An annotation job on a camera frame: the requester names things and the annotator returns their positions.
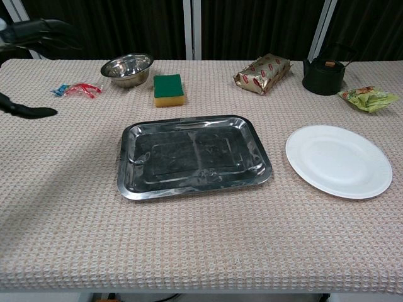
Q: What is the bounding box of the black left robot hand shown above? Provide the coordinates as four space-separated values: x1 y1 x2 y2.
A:
0 17 83 120

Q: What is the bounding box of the white paper plate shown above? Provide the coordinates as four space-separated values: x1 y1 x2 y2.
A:
285 125 394 199

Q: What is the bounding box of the rectangular metal tray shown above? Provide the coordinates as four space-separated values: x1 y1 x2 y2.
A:
116 115 273 201

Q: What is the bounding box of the blue candy wrapper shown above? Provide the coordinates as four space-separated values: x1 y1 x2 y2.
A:
50 84 70 97

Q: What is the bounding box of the red candy wrapper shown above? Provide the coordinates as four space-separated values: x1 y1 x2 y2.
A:
64 82 103 100

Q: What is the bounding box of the stainless steel bowl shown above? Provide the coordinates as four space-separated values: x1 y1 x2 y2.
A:
100 53 154 89

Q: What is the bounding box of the green yellow sponge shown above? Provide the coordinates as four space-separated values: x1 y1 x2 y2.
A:
153 74 186 108

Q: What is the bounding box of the dark curtain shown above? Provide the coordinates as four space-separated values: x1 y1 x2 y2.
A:
0 0 403 62

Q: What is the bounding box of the gold foil snack packet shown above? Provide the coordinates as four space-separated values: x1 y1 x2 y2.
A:
233 53 292 96

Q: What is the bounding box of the beige waffle tablecloth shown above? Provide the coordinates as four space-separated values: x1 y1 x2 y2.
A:
0 59 403 295

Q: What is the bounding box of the black kettle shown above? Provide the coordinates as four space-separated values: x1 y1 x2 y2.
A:
302 42 358 96

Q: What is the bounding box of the green snack bag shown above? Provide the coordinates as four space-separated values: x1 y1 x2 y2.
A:
337 86 400 113

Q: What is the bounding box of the slanted white frame post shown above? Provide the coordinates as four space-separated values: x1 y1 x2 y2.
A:
3 0 48 60
307 0 338 64

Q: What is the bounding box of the upright white frame post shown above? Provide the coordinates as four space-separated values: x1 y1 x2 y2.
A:
183 0 202 60

